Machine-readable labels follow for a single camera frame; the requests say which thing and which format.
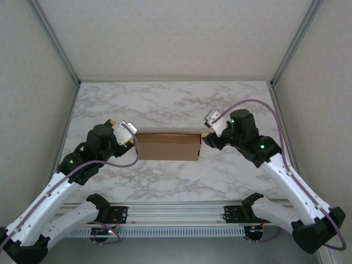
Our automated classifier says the brown cardboard box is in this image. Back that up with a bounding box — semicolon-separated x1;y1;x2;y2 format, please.
134;131;202;162

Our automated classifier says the aluminium table side rail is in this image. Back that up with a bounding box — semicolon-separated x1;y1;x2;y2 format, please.
56;82;81;163
268;82;307;202

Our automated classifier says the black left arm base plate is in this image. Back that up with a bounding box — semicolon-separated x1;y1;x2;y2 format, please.
106;205;129;224

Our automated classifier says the aluminium mounting rail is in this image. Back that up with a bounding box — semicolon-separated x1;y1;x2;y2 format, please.
59;202;294;227

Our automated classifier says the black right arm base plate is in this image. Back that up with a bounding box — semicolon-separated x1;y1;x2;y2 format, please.
224;205;265;224

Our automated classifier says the aluminium frame post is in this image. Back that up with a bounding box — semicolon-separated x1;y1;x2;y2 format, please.
270;0;328;87
26;0;81;86

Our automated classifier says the grey slotted cable duct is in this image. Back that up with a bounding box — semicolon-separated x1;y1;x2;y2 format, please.
65;227;245;238

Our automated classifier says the aluminium frame leg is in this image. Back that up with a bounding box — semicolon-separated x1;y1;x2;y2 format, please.
318;247;342;264

